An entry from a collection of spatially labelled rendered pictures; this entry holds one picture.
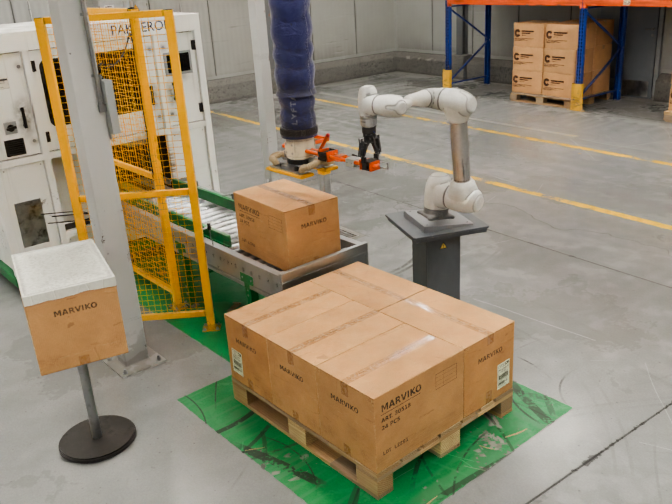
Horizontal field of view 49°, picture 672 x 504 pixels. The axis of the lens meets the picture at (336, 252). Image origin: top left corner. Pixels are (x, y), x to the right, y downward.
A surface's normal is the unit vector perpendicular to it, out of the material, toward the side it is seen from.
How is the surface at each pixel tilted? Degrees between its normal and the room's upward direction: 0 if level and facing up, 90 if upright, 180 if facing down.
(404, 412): 90
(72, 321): 90
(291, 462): 0
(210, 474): 0
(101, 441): 0
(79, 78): 90
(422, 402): 90
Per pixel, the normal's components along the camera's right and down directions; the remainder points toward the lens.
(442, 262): 0.29, 0.34
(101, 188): 0.66, 0.25
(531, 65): -0.77, 0.33
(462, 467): -0.06, -0.93
